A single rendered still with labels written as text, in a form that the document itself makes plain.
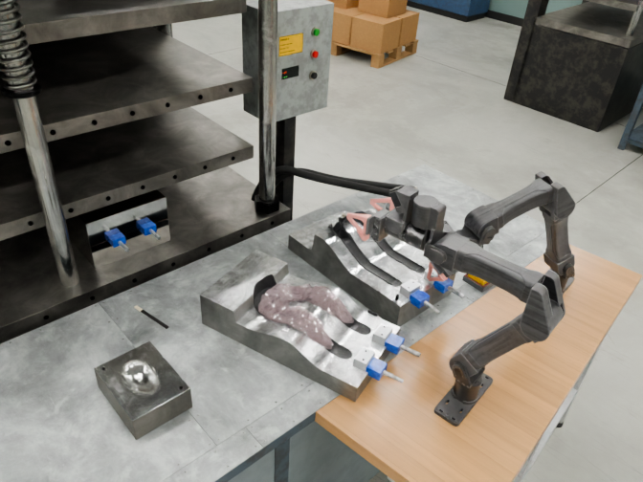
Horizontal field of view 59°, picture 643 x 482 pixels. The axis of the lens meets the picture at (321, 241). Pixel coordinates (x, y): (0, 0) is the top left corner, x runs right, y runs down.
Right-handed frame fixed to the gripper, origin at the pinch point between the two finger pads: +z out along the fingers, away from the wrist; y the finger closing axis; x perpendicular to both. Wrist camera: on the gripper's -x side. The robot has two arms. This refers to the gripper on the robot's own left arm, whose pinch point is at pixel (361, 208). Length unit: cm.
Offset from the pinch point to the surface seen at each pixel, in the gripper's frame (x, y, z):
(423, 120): 117, -315, 158
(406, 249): 31.3, -33.4, 3.7
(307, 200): 117, -144, 141
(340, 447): 76, 12, -9
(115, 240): 30, 29, 72
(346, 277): 34.0, -11.0, 10.3
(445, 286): 29.7, -23.4, -16.4
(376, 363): 33.2, 12.5, -17.8
